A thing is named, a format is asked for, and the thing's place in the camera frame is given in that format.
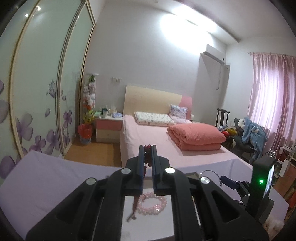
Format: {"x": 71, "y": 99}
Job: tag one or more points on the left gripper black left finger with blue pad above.
{"x": 94, "y": 210}

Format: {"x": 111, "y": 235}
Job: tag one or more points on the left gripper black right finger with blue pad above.
{"x": 202, "y": 211}

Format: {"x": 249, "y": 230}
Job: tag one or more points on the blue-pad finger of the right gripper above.
{"x": 228, "y": 182}

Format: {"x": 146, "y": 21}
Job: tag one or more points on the thin silver bangle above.
{"x": 209, "y": 176}

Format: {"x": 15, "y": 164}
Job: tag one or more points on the grey cardboard tray box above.
{"x": 148, "y": 226}

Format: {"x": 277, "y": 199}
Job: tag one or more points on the blue plush garment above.
{"x": 255, "y": 134}

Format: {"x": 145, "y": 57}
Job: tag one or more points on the coral folded quilt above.
{"x": 196, "y": 137}

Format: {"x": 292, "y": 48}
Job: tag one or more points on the dark wooden chair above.
{"x": 222, "y": 117}

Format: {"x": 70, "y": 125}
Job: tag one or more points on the purple tablecloth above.
{"x": 40, "y": 182}

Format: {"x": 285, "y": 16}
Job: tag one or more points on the red waste basket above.
{"x": 85, "y": 133}

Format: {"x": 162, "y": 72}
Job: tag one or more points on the pink nightstand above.
{"x": 108, "y": 129}

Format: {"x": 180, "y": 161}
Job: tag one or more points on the bed with pink sheet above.
{"x": 133, "y": 135}

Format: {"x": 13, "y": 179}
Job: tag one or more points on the pink curtain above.
{"x": 272, "y": 100}

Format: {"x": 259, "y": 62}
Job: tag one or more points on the lilac patterned pillow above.
{"x": 177, "y": 111}

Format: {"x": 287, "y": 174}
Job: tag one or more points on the floral white pillow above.
{"x": 153, "y": 119}

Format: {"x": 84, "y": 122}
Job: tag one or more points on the white air conditioner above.
{"x": 210, "y": 87}

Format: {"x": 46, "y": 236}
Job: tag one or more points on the hanging plush toys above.
{"x": 88, "y": 99}

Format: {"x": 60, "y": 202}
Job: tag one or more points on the beige pink headboard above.
{"x": 153, "y": 101}

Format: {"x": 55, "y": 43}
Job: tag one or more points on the floral sliding wardrobe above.
{"x": 43, "y": 50}

